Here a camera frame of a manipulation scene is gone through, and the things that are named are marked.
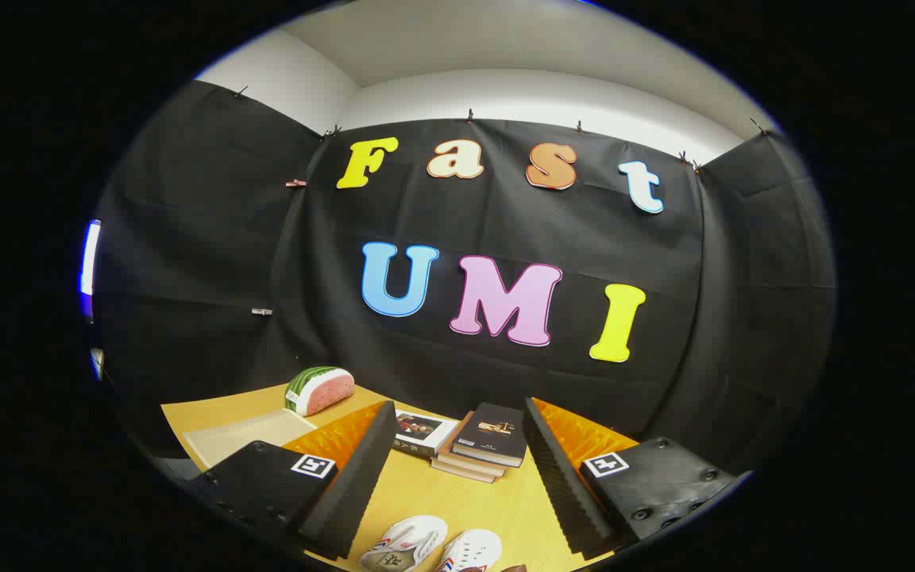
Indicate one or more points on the beige fabric storage box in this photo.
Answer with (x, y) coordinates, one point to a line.
(243, 437)

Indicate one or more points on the lit blue screen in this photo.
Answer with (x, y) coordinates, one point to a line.
(90, 262)

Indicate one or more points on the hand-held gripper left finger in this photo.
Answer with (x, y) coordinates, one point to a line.
(362, 477)

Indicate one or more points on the brown cover book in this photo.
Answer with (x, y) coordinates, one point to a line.
(457, 461)
(457, 473)

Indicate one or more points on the black cover book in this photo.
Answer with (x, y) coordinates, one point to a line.
(493, 433)

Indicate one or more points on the white canvas shoe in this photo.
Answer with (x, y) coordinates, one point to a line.
(473, 550)
(410, 540)

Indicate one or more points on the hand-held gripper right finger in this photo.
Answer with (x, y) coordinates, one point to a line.
(561, 477)

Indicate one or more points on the watermelon slice plush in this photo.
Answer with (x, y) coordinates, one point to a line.
(322, 391)

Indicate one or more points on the white cover book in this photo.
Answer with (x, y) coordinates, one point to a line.
(424, 429)

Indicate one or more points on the row of small black clips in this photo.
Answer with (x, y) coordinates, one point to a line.
(470, 116)

